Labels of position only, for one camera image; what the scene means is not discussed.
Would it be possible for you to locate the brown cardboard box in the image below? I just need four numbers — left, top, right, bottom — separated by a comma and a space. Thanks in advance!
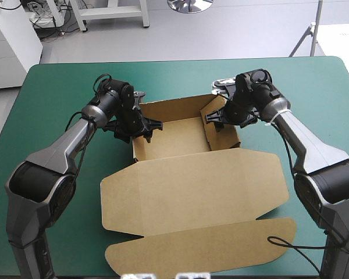
99, 93, 298, 276

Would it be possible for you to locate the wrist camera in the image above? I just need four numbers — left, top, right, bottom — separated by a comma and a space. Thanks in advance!
211, 76, 237, 95
133, 90, 147, 106

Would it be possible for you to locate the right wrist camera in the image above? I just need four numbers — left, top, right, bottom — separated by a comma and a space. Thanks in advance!
211, 76, 237, 95

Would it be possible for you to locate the silver chair base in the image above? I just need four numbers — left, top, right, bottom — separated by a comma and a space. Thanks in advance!
166, 0, 212, 14

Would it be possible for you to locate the white cabinet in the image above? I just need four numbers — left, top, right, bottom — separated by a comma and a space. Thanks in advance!
0, 0, 44, 91

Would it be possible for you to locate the grey metal stand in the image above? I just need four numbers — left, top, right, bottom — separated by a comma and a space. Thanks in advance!
289, 0, 323, 58

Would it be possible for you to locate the black cable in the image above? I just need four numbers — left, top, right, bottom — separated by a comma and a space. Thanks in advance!
266, 113, 348, 276
64, 74, 113, 178

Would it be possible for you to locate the bundle of floor cables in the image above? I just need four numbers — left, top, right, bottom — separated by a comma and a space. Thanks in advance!
19, 0, 81, 36

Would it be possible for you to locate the white metal table frame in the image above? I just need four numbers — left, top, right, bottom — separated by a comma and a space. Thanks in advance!
45, 0, 151, 33

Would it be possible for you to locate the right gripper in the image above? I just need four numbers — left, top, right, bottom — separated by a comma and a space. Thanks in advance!
204, 92, 261, 132

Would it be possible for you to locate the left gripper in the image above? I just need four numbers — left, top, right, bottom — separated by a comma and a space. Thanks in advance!
102, 103, 164, 144

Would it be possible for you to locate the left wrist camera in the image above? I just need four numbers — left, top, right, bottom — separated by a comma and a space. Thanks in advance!
133, 90, 147, 106

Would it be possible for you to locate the white table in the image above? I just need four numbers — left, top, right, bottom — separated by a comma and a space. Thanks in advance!
316, 23, 349, 98

